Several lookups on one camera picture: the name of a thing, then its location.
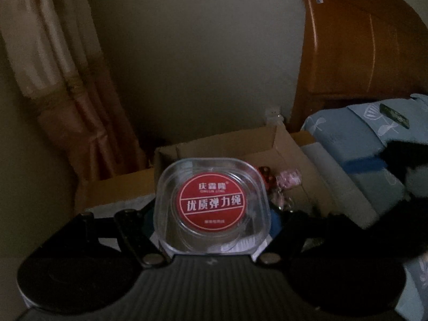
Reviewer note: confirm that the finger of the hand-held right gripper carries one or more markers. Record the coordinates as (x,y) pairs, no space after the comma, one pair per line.
(364,166)

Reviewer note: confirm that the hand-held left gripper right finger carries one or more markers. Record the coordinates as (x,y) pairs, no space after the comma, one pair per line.
(275,223)

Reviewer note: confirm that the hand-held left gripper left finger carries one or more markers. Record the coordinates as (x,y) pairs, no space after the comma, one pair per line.
(133,230)

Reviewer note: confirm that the clear plastic box red label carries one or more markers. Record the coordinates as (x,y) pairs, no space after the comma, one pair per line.
(210,204)

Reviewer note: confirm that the cardboard box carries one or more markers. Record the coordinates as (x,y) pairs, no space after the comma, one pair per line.
(234,153)

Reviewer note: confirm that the white mattress edge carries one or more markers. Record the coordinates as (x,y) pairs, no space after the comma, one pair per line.
(334,174)

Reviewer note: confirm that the light blue printed bedding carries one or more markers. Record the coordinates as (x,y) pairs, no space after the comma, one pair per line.
(351,130)

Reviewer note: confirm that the red bead charm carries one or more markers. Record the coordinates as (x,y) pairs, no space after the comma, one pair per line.
(267,174)

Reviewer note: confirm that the small dark flat object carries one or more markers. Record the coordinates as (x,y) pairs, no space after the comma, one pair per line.
(394,115)

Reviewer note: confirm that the wooden headboard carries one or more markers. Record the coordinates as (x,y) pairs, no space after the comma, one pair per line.
(354,50)

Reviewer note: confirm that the beige orange curtain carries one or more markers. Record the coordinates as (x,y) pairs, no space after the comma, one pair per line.
(67,83)

